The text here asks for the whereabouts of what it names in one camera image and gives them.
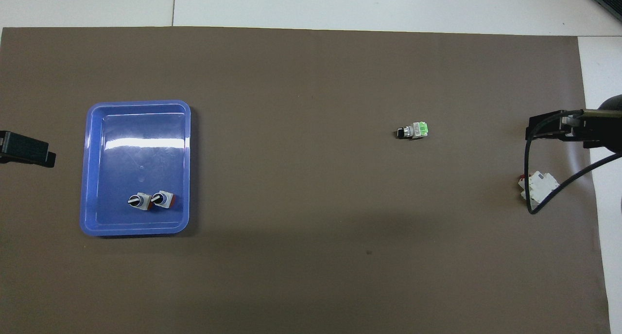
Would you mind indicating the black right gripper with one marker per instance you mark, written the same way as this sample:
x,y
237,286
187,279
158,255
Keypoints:
x,y
605,132

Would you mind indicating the white circuit breaker red lever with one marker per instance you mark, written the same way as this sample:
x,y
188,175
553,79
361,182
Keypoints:
x,y
538,184

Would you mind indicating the blue plastic tray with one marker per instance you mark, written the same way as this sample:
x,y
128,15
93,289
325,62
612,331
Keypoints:
x,y
138,164

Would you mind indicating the brown table mat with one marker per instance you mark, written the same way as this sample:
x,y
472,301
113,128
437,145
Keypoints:
x,y
301,188

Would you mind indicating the selector switch with red block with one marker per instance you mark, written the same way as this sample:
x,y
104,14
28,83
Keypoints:
x,y
140,201
164,200

